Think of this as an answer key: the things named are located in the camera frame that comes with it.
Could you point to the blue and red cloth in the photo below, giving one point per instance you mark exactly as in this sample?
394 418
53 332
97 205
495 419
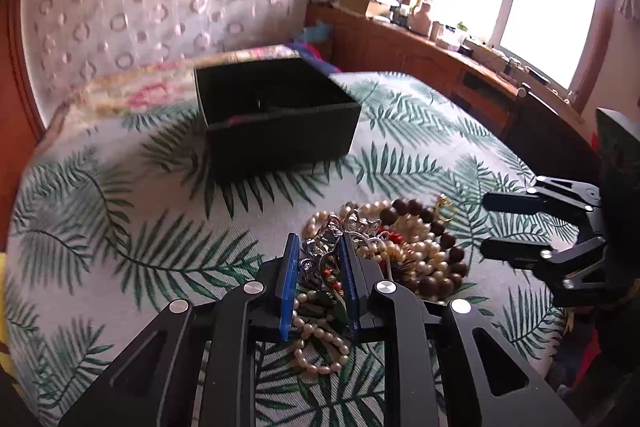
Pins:
312 49

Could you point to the wooden bed frame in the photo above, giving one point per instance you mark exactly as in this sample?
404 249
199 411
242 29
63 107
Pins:
15 117

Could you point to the pink bottle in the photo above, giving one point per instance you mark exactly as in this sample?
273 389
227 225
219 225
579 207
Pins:
422 19

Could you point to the silver metal ornament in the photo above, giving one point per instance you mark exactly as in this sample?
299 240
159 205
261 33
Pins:
327 237

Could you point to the wooden cabinet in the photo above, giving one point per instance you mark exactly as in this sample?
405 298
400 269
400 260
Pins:
400 52

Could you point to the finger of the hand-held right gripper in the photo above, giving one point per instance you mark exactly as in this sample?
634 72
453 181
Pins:
550 199
520 254

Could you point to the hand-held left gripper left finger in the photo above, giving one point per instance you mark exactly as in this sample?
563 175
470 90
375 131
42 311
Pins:
289 292

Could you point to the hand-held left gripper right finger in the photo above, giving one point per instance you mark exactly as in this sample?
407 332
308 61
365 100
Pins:
351 292

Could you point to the black box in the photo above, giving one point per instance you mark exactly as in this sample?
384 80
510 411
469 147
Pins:
280 132

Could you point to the white pearl strand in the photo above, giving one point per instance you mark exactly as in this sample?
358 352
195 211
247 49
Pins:
320 367

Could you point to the floral pillow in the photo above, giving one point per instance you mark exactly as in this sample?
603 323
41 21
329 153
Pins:
150 87

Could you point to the cardboard box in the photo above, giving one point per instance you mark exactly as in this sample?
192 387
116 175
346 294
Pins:
360 3

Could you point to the leaf print bedsheet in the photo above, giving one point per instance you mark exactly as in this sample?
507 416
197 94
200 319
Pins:
150 217

